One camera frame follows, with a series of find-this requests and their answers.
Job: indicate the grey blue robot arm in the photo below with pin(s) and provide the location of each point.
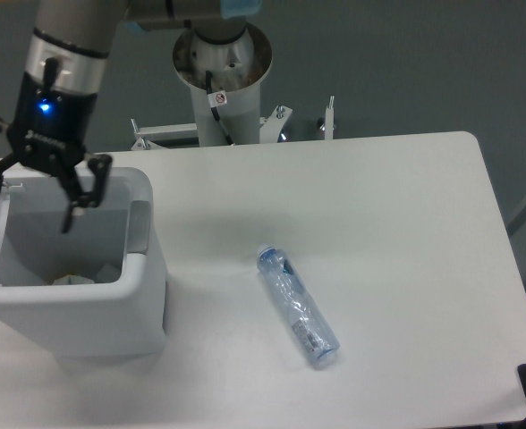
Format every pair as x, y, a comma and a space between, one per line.
71, 42

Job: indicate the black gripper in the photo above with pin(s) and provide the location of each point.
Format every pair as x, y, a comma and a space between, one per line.
47, 135

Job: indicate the white metal base frame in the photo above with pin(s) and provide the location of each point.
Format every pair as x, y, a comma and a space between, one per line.
272, 129

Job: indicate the white plastic trash can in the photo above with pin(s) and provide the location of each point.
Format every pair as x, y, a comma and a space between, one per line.
115, 244

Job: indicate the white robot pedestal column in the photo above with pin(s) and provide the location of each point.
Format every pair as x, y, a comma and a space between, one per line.
224, 81

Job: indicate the clear blue plastic bottle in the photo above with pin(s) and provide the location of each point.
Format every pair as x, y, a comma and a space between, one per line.
297, 307

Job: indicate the white plastic wrapper bag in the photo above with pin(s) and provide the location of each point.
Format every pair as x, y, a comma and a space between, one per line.
72, 279

